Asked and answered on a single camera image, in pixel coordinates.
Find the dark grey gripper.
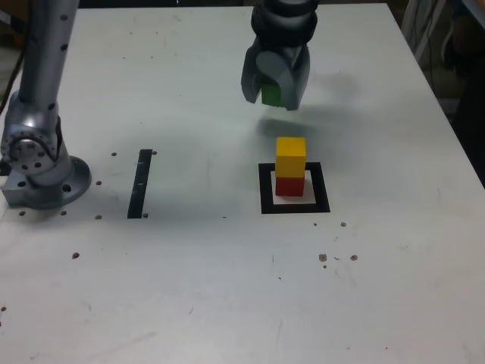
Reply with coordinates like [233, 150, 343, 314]
[240, 36, 313, 111]

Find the green cube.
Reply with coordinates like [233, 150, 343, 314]
[260, 80, 283, 108]

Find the yellow cube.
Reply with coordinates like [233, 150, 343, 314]
[275, 136, 307, 178]

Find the red cube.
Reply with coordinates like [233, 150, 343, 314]
[275, 174, 306, 198]

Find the black tape square outline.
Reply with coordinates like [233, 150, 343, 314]
[258, 162, 331, 215]

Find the black tape strip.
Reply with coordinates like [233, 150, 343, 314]
[127, 149, 153, 220]

